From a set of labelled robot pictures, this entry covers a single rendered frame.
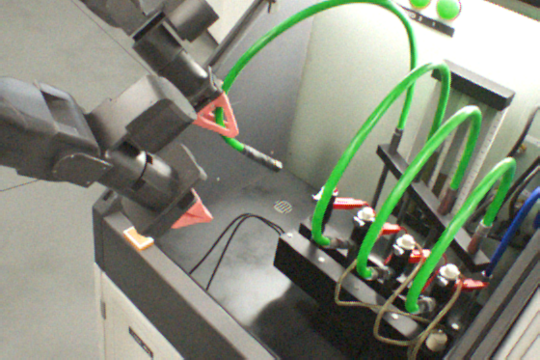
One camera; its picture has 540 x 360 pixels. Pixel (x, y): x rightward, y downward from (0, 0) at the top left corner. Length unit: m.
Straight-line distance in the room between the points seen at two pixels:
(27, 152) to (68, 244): 1.88
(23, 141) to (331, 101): 0.88
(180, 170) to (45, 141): 0.19
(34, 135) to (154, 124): 0.12
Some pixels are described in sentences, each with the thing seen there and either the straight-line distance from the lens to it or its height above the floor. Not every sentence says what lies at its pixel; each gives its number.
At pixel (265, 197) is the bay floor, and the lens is 1.33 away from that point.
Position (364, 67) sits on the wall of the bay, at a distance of 1.19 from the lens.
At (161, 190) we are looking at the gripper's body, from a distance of 0.61.
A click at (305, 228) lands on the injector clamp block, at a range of 1.06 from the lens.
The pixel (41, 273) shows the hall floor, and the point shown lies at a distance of 2.28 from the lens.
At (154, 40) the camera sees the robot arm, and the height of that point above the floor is 1.35.
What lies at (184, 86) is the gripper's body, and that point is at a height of 1.28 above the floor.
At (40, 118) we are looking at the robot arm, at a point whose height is 1.42.
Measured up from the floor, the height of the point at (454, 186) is 1.16.
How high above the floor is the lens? 1.69
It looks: 35 degrees down
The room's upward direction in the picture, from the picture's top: 11 degrees clockwise
